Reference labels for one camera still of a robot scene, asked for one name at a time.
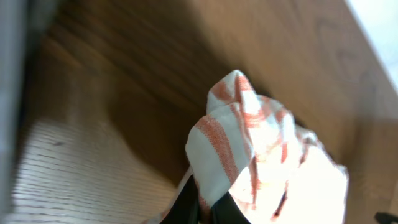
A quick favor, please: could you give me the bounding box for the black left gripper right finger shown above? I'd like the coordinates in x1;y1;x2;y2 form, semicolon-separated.
211;192;250;224

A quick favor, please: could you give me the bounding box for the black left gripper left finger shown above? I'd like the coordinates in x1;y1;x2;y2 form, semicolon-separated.
160;175;200;224

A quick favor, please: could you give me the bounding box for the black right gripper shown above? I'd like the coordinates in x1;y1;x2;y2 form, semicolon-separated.
374;212;398;224

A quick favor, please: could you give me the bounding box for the red white striped shirt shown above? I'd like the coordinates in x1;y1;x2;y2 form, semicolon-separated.
141;69;349;224

